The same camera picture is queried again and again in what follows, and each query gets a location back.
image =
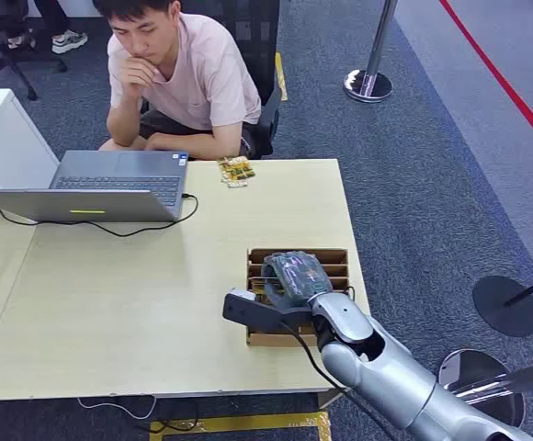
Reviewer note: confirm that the person's hand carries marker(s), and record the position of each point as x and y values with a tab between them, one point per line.
157	142
135	74

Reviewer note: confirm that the chrome stanchion with round base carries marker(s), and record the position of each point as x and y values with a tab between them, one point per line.
469	371

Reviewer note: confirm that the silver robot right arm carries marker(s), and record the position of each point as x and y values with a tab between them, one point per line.
386	371

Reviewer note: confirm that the yellow floor tape strip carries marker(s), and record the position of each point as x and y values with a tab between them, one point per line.
281	76

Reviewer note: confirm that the chrome stanchion post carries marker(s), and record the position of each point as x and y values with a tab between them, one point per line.
368	82

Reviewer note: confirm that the yellow card packet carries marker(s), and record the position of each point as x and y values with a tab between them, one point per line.
236	170

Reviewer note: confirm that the white cabinet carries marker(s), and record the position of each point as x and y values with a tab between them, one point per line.
5	137

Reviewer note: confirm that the black swivel chair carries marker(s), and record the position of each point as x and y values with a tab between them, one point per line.
9	58

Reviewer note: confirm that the person's left forearm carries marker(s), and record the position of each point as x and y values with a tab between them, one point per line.
202	145

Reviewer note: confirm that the person's right hand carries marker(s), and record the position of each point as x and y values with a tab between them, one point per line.
135	74

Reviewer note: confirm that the person with white shoes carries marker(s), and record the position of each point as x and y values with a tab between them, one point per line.
66	39

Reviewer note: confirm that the yellow floor tape frame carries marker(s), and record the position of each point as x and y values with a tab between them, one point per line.
248	421

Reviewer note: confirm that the dark grey wrist camera box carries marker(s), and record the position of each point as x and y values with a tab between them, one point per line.
253	313

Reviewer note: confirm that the slotted cardboard card holder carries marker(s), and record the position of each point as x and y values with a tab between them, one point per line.
335	268

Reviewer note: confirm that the grey laptop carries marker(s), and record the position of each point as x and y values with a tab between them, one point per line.
119	176

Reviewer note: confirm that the person's right forearm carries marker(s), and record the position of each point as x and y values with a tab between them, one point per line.
122	122

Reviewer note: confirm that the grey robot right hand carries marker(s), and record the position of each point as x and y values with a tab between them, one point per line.
296	277

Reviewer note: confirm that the black mesh office chair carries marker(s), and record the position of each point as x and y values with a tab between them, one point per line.
257	36

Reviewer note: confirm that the person's left hand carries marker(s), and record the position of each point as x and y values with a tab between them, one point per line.
157	142

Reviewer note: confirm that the black stanchion with round base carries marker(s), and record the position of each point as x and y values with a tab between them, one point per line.
505	307

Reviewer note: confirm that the red floor tape line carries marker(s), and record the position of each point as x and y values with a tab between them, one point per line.
505	85

